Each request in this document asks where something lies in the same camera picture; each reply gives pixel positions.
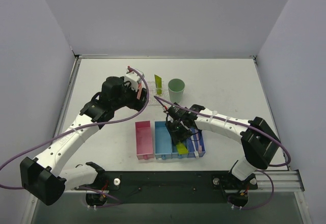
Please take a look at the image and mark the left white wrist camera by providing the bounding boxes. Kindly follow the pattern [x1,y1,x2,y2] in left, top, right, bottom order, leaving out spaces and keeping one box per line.
[124,67,145,92]

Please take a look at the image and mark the pink storage bin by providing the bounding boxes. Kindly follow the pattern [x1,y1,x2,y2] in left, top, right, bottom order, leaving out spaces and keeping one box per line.
[135,121,154,160]

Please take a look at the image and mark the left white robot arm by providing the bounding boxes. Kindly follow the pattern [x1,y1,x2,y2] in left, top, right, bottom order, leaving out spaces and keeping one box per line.
[20,71,148,206]

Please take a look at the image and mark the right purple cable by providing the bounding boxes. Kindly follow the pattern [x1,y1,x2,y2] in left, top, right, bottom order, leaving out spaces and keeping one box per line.
[154,95,292,210]

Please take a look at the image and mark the light blue bin left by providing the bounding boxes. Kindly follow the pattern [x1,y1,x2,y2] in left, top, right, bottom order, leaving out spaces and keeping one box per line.
[154,121,172,160]

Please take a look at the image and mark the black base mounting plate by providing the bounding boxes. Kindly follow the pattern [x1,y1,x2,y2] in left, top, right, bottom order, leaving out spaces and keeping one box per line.
[85,171,258,207]

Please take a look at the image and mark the orange plastic cup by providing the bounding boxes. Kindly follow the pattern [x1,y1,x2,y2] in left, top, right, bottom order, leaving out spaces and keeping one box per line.
[137,87,142,100]

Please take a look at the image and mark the light blue bin middle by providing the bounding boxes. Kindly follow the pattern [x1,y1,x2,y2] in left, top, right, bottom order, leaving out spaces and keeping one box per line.
[172,142,189,159]

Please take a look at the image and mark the white toothbrush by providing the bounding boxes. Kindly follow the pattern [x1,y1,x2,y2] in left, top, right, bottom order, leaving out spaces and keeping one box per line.
[190,137,199,159]

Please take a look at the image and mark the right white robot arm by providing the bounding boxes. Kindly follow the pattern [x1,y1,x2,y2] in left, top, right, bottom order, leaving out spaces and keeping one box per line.
[165,103,279,181]

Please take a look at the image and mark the pink toothbrush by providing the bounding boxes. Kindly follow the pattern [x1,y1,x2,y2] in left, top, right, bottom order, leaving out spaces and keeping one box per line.
[196,131,202,152]

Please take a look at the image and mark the yellow-green toothpaste tube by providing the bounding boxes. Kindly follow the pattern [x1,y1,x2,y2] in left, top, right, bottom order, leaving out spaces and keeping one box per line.
[176,142,188,155]
[154,74,162,96]

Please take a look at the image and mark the light blue bin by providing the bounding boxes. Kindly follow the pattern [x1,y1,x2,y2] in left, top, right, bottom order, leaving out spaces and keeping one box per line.
[172,142,189,159]
[154,121,172,160]

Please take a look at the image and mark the clear textured plastic box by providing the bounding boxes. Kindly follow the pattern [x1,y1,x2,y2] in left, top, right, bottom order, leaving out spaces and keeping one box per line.
[148,81,169,106]

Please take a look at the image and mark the purple cable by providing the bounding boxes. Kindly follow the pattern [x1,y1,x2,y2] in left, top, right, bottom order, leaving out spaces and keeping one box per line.
[0,65,149,208]
[154,95,292,210]

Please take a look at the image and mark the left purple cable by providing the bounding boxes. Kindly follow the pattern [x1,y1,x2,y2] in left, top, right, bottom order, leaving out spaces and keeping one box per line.
[0,65,149,208]

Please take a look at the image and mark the green plastic cup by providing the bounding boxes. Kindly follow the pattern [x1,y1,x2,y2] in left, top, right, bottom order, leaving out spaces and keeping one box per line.
[168,78,185,103]

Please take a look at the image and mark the purple-blue storage bin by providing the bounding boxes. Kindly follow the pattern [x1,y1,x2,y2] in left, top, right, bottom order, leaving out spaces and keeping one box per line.
[186,128,206,158]

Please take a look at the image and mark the clear textured oval tray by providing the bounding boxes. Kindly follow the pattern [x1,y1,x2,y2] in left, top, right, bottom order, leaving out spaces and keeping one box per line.
[148,89,170,106]

